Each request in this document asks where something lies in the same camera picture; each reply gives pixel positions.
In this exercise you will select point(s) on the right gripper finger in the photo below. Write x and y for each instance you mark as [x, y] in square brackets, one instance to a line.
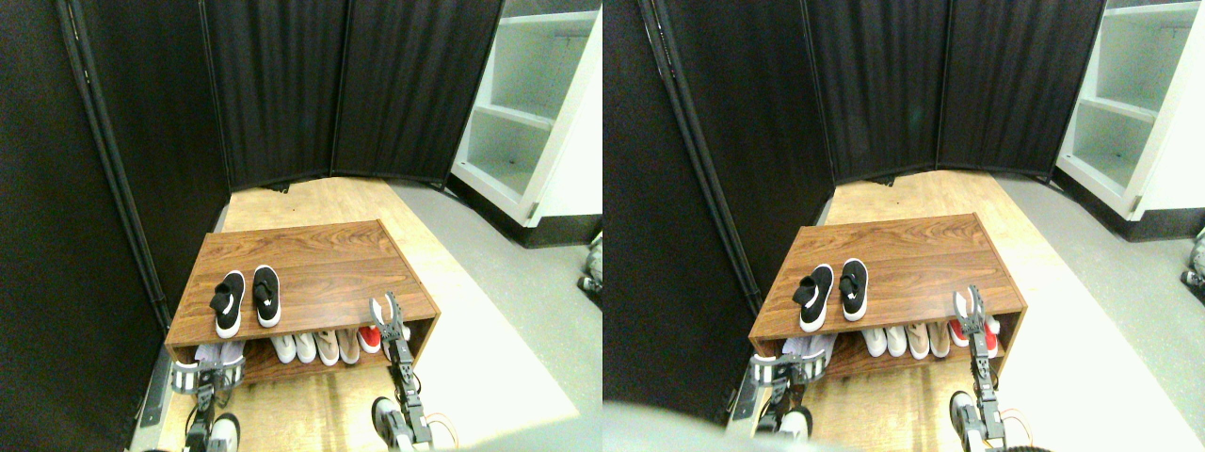
[981, 313]
[962, 307]
[378, 314]
[398, 318]

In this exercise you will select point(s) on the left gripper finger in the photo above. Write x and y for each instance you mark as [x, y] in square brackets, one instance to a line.
[767, 368]
[816, 362]
[232, 368]
[186, 373]

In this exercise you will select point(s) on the black shoe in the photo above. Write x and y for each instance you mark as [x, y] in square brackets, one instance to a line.
[230, 304]
[266, 296]
[816, 297]
[854, 290]

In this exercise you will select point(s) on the beige shoe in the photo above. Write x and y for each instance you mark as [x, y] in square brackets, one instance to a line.
[348, 348]
[939, 340]
[917, 342]
[327, 350]

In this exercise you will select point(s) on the brown shoe rack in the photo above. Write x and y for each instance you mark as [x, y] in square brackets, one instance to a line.
[329, 264]
[913, 259]

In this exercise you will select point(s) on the grey machine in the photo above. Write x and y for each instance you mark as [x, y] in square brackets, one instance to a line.
[1196, 268]
[593, 273]

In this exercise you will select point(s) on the black curtain stand pole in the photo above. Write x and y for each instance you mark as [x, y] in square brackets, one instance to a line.
[698, 141]
[109, 141]

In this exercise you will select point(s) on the white shelf unit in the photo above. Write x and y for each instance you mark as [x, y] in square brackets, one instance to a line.
[527, 94]
[1130, 85]

